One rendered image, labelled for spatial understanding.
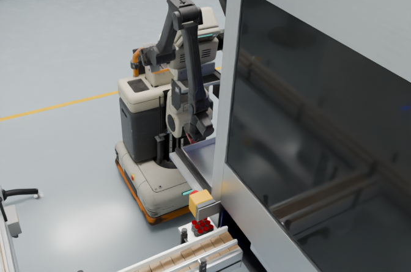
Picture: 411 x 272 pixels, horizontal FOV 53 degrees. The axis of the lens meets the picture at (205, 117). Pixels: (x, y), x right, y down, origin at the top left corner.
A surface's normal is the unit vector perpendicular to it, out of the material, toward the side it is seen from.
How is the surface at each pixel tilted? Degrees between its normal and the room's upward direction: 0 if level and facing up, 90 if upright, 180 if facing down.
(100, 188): 0
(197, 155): 0
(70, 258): 0
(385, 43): 90
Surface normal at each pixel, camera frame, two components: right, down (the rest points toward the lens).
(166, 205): 0.49, 0.53
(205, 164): 0.05, -0.81
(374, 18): -0.87, 0.25
